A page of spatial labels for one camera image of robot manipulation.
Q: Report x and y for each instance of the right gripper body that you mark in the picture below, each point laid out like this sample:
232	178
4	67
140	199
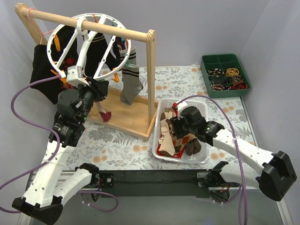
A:
177	125

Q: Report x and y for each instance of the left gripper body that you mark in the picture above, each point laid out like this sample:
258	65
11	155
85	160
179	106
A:
98	88

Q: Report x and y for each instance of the orange clothes clip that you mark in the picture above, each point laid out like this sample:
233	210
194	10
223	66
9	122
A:
64	83

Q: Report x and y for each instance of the white round clip hanger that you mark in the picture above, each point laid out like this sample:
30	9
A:
84	38

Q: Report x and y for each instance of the beige orange green argyle sock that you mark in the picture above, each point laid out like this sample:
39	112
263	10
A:
179	143

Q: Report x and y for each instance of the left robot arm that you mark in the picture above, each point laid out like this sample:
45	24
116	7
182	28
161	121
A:
44	200

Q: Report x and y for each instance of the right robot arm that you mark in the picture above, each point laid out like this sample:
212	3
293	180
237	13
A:
272	173

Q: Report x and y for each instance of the black garment on hanger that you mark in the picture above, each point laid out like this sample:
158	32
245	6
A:
42	66

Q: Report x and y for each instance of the brown sock in basket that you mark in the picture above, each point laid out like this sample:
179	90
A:
193	147

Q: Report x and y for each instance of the beige sock in basket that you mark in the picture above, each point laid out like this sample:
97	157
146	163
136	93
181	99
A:
165	140

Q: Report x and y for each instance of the red sock in basket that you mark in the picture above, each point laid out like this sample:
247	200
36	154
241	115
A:
166	154

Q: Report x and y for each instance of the navy sock green toe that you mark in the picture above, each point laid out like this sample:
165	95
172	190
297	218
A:
113	61

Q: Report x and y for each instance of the grey striped sock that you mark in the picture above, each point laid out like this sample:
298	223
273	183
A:
131	59
131	84

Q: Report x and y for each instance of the white plastic laundry basket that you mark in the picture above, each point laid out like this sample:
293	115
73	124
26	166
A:
198	158

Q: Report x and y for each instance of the red yellow argyle sock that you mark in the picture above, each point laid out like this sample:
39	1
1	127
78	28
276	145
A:
68	61

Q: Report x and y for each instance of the black sock brown stripes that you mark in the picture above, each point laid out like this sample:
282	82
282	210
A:
95	53

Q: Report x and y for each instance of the wooden clothes rack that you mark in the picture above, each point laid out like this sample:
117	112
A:
139	120

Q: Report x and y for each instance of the green compartment tray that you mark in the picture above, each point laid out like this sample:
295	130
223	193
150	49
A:
224	76

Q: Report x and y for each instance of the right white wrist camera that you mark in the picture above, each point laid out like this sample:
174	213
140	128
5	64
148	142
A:
178	108

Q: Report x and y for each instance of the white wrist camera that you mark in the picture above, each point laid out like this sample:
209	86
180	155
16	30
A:
74	76
178	108

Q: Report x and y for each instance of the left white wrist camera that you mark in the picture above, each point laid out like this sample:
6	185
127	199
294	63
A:
74	76

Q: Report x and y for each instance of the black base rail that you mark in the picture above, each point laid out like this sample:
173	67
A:
129	183

